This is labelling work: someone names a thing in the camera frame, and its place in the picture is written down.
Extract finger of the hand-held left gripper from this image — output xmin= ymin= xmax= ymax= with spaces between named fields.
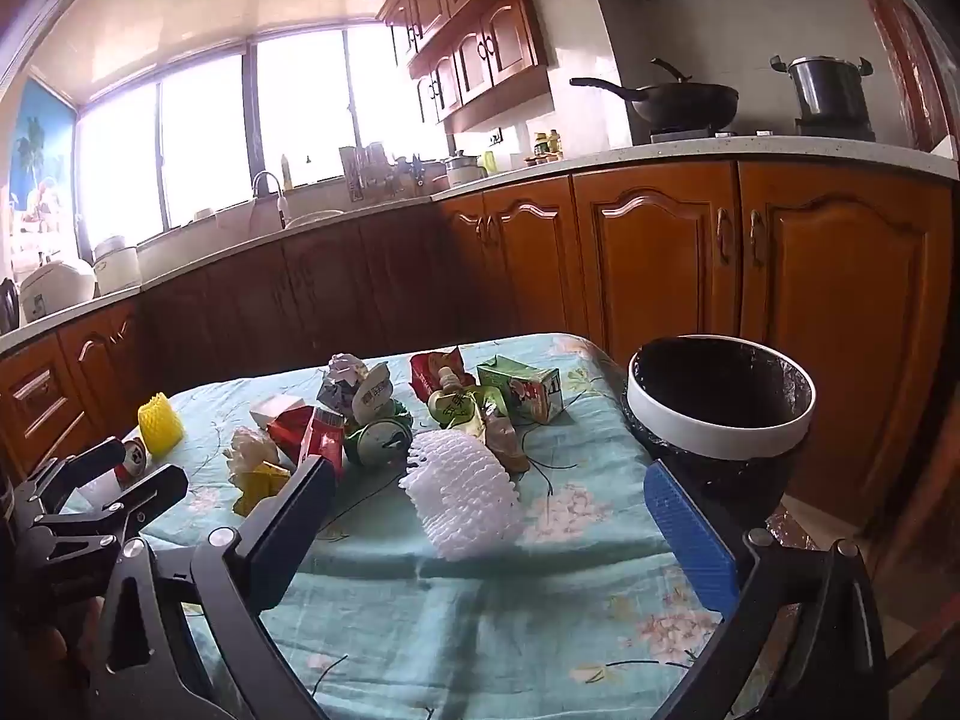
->
xmin=37 ymin=463 xmax=190 ymax=541
xmin=13 ymin=436 xmax=128 ymax=518

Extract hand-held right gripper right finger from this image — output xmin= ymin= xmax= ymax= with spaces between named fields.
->
xmin=643 ymin=459 xmax=893 ymax=720

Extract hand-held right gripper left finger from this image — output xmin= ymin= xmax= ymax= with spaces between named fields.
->
xmin=88 ymin=456 xmax=338 ymax=720

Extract white foam fruit net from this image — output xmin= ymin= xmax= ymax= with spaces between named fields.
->
xmin=405 ymin=429 xmax=524 ymax=562

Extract red and white can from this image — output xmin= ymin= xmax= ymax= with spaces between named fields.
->
xmin=112 ymin=436 xmax=151 ymax=482

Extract yellow wrapper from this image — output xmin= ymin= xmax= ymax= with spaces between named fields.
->
xmin=234 ymin=461 xmax=292 ymax=517

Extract yellow foam fruit net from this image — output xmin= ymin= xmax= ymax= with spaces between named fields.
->
xmin=137 ymin=390 xmax=186 ymax=457

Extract clear plastic wrapper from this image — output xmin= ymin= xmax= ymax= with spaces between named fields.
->
xmin=225 ymin=426 xmax=280 ymax=477

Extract red and white packet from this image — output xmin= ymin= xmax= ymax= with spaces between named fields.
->
xmin=266 ymin=405 xmax=347 ymax=477

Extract green round container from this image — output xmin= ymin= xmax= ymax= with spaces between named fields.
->
xmin=345 ymin=412 xmax=415 ymax=470

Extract white foil-lid cup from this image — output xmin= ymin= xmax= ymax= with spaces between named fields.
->
xmin=351 ymin=361 xmax=396 ymax=425

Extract crumpled paper ball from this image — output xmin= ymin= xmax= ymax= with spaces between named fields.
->
xmin=316 ymin=352 xmax=368 ymax=413

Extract teal floral tablecloth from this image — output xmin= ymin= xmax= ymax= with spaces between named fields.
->
xmin=60 ymin=331 xmax=751 ymax=720

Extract white rice cooker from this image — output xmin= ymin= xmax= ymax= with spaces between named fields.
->
xmin=19 ymin=259 xmax=97 ymax=323

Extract white round cooker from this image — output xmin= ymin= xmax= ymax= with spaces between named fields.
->
xmin=91 ymin=236 xmax=143 ymax=295

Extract green plastic wrapper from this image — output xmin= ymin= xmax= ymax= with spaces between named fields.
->
xmin=427 ymin=369 xmax=507 ymax=436

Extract red snack packet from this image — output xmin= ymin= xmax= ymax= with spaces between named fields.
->
xmin=409 ymin=346 xmax=477 ymax=400

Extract brown wrapper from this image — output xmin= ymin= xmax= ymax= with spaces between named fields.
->
xmin=480 ymin=401 xmax=530 ymax=473

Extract green juice carton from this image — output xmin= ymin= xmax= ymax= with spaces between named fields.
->
xmin=477 ymin=355 xmax=565 ymax=423

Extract wooden lower kitchen cabinets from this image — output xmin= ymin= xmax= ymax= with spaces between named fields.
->
xmin=0 ymin=157 xmax=957 ymax=526

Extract metal faucet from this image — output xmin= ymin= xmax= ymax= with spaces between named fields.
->
xmin=251 ymin=171 xmax=290 ymax=230

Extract kitchen window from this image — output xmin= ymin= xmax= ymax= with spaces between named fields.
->
xmin=75 ymin=26 xmax=451 ymax=241

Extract cluster of kitchen utensils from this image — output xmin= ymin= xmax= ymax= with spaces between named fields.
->
xmin=337 ymin=141 xmax=447 ymax=202

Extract white lidded pot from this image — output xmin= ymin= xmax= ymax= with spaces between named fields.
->
xmin=445 ymin=152 xmax=488 ymax=188

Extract gas stove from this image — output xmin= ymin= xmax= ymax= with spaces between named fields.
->
xmin=649 ymin=116 xmax=878 ymax=145

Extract black wok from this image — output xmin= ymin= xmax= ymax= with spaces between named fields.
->
xmin=570 ymin=58 xmax=740 ymax=132

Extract steel pot with lid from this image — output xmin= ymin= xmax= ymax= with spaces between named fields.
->
xmin=770 ymin=54 xmax=875 ymax=125

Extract wooden upper cabinets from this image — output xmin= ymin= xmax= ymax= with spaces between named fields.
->
xmin=379 ymin=0 xmax=560 ymax=132

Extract blue wall poster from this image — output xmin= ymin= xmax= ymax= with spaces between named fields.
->
xmin=7 ymin=79 xmax=80 ymax=271

